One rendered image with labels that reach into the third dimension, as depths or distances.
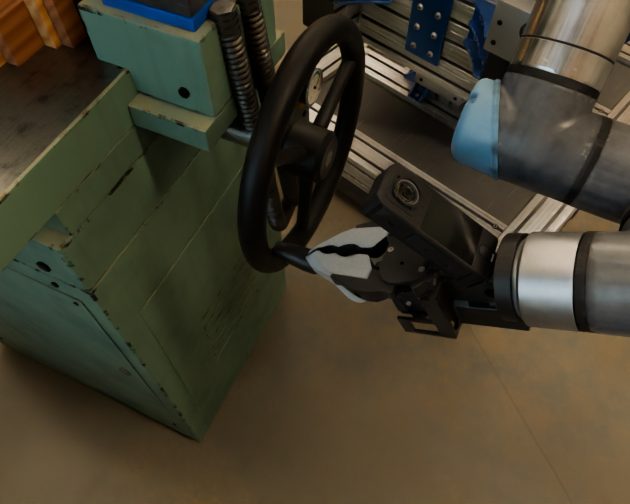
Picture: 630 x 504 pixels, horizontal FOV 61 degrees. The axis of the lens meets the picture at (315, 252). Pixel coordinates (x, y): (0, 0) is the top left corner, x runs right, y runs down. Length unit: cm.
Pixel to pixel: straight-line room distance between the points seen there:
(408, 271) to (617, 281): 15
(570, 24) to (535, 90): 5
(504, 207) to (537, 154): 94
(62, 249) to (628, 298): 50
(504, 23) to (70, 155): 68
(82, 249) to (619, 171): 51
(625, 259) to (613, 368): 112
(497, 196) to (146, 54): 103
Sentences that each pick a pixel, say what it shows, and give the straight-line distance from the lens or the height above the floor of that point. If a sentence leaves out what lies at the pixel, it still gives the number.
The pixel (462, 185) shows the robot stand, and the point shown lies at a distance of 141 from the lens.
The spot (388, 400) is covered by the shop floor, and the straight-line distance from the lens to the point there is 133.
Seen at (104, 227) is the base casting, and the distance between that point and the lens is 64.
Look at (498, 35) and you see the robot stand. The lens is 97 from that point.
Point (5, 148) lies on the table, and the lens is 56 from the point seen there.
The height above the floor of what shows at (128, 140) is 83.
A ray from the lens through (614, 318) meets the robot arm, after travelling 42.
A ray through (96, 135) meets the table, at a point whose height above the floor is 87.
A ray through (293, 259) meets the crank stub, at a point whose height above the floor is 78.
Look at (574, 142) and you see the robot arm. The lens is 46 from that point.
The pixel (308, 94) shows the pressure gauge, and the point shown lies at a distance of 90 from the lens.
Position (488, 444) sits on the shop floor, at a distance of 135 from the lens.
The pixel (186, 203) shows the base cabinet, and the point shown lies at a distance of 78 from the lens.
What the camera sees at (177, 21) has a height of 97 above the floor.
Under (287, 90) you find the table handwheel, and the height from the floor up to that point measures 94.
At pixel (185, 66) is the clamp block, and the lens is 54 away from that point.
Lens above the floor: 126
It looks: 57 degrees down
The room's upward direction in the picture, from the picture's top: straight up
